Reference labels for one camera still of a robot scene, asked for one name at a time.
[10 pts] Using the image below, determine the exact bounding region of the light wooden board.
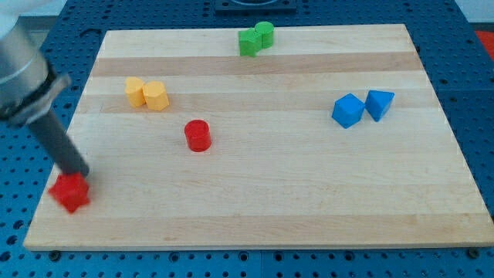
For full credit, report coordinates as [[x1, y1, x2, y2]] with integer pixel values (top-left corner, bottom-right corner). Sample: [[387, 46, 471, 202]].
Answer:
[[24, 24, 493, 251]]

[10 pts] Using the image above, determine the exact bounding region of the yellow heart block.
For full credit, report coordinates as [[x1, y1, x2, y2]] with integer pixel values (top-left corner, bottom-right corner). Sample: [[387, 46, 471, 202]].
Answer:
[[125, 76, 146, 107]]

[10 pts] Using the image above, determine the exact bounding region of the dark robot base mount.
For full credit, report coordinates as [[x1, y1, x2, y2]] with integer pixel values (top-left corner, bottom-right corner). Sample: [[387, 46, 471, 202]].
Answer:
[[213, 0, 297, 14]]

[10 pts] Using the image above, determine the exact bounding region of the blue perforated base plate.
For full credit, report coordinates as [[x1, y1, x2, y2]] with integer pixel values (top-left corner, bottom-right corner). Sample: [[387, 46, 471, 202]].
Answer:
[[1, 0, 493, 277]]

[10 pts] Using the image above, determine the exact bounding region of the blue triangle block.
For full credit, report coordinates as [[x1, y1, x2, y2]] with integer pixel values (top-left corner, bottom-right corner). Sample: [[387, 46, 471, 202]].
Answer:
[[365, 90, 395, 122]]

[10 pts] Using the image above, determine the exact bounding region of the green cylinder block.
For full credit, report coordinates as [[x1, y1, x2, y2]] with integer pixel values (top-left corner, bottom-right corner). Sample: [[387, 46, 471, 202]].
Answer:
[[255, 21, 275, 49]]

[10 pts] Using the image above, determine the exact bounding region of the red cylinder block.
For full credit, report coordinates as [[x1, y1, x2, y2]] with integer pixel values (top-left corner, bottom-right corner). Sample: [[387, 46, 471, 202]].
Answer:
[[184, 119, 211, 152]]

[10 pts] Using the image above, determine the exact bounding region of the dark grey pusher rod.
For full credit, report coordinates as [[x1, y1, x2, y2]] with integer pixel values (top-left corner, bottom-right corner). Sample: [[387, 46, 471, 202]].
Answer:
[[28, 110, 90, 177]]

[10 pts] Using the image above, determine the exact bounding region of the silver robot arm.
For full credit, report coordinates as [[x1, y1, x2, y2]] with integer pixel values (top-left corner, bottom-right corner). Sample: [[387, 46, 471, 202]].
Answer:
[[1, 0, 71, 126]]

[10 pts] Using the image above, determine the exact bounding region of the blue cube block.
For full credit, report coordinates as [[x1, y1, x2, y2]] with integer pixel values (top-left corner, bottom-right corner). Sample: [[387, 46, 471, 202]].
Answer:
[[331, 93, 365, 129]]

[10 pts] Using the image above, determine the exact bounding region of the green star block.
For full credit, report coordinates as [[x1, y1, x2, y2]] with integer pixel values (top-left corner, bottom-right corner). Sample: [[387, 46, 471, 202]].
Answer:
[[238, 28, 262, 57]]

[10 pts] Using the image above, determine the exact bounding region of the red star block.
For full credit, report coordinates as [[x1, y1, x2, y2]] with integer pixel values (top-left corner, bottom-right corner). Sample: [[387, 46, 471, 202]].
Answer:
[[48, 172, 90, 214]]

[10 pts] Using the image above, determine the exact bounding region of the yellow hexagon block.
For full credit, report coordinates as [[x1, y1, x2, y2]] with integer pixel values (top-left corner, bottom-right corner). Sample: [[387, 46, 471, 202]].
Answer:
[[143, 81, 170, 111]]

